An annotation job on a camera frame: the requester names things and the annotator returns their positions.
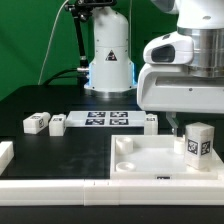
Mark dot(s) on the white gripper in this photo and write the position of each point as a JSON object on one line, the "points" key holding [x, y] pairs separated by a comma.
{"points": [[170, 89]]}

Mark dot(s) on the white square tabletop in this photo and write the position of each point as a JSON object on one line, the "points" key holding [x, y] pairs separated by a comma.
{"points": [[153, 157]]}

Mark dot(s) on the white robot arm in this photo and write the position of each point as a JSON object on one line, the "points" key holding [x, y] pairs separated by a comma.
{"points": [[111, 70]]}

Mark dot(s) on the white marker sheet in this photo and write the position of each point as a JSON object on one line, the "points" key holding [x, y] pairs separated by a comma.
{"points": [[105, 119]]}

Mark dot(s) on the white U-shaped fence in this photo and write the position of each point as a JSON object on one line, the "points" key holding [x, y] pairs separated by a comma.
{"points": [[113, 192]]}

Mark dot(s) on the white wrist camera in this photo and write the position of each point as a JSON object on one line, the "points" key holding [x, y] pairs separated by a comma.
{"points": [[171, 48]]}

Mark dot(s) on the black camera stand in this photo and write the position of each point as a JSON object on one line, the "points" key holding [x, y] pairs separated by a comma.
{"points": [[81, 11]]}

